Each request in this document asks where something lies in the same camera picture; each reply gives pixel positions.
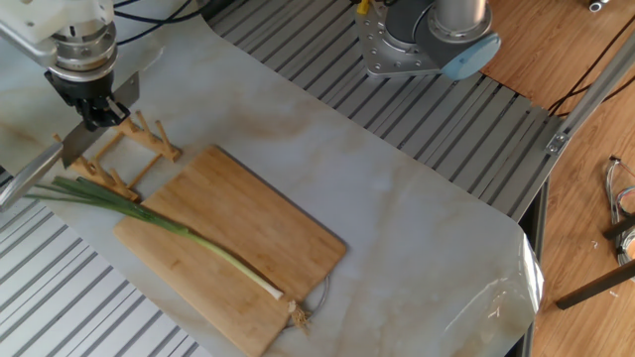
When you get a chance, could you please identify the metal tools on table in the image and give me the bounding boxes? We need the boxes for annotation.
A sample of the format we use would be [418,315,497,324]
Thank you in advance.
[603,155,635,267]

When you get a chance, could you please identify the wooden cutting board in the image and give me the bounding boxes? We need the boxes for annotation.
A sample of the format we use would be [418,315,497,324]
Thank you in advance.
[112,145,347,357]

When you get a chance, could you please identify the marble pattern table mat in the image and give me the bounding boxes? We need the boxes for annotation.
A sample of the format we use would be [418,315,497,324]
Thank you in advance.
[0,0,546,357]

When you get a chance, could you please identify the wooden peg rack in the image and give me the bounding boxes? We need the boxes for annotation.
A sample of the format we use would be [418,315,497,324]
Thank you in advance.
[52,109,184,202]

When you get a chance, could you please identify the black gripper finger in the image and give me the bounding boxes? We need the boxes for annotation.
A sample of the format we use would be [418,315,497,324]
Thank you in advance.
[78,103,108,133]
[101,96,131,128]

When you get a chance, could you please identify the black metal bar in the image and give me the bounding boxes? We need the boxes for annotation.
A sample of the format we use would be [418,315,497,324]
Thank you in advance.
[602,213,635,242]
[555,258,635,311]

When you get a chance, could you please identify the aluminium frame beam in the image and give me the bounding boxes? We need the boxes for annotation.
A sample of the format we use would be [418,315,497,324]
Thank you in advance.
[544,29,635,156]

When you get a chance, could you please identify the cut garlic root end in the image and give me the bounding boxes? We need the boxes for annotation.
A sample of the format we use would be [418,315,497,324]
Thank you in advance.
[287,298,313,335]

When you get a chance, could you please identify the black camera cable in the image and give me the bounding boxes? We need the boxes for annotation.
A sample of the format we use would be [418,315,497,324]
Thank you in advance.
[112,0,219,47]

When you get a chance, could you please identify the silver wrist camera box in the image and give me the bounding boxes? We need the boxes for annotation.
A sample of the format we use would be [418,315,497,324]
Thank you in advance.
[0,19,60,69]

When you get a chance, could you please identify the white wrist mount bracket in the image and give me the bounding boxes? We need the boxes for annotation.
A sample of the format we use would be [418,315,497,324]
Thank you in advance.
[0,0,116,45]

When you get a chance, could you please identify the steel kitchen knife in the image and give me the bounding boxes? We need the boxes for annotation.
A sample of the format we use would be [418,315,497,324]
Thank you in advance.
[0,71,141,210]

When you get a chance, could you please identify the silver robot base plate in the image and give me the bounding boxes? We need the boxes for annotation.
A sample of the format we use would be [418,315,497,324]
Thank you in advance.
[354,0,443,79]

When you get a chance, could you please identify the green garlic stalk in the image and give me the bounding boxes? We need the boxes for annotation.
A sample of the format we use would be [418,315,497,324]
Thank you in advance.
[24,176,286,301]

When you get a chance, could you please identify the black floor cables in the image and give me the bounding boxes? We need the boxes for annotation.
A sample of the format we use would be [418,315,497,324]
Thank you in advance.
[547,13,635,119]

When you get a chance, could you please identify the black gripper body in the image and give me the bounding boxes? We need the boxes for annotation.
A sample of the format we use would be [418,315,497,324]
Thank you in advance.
[44,68,117,109]

